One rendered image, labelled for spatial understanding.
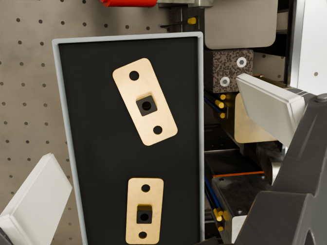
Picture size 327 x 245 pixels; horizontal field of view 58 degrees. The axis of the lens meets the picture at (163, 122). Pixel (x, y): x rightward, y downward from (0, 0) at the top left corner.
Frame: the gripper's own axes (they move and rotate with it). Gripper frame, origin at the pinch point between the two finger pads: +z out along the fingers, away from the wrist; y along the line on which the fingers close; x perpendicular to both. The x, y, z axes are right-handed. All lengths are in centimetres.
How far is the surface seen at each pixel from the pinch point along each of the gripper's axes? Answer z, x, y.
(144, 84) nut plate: 11.0, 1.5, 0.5
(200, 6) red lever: 17.7, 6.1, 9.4
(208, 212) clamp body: 55, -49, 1
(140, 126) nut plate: 11.0, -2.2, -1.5
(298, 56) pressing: 27.0, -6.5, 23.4
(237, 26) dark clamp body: 19.4, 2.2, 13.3
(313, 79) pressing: 27.3, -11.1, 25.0
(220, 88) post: 17.3, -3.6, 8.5
